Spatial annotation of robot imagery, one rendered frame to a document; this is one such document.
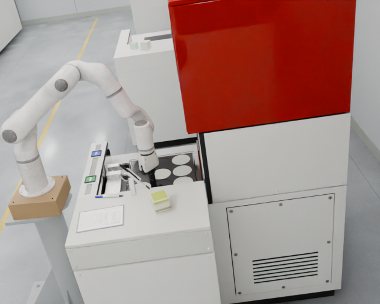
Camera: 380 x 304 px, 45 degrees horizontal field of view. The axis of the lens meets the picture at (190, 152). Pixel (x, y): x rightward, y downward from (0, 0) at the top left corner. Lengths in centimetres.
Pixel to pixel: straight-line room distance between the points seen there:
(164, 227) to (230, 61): 75
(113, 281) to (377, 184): 239
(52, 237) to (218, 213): 94
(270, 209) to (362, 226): 119
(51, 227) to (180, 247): 89
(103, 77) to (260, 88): 71
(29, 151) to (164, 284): 94
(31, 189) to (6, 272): 119
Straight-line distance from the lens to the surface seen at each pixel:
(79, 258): 208
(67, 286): 293
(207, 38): 193
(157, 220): 203
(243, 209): 235
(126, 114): 219
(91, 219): 213
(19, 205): 251
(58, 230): 267
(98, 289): 220
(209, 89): 200
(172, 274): 212
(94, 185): 237
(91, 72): 215
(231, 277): 266
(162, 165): 251
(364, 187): 382
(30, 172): 248
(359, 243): 332
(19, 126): 233
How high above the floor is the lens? 222
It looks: 31 degrees down
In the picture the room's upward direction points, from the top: 8 degrees counter-clockwise
